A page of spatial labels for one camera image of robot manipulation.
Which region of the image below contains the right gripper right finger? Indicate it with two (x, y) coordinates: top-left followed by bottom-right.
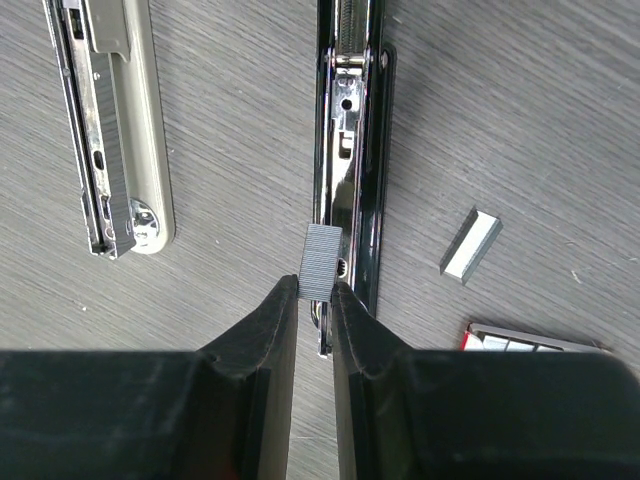
(331, 283), (639, 479)

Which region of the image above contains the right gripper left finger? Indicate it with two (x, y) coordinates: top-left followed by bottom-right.
(1, 275), (298, 479)

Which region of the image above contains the grey staple strip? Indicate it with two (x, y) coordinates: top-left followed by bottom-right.
(298, 224), (342, 302)
(439, 207), (503, 285)

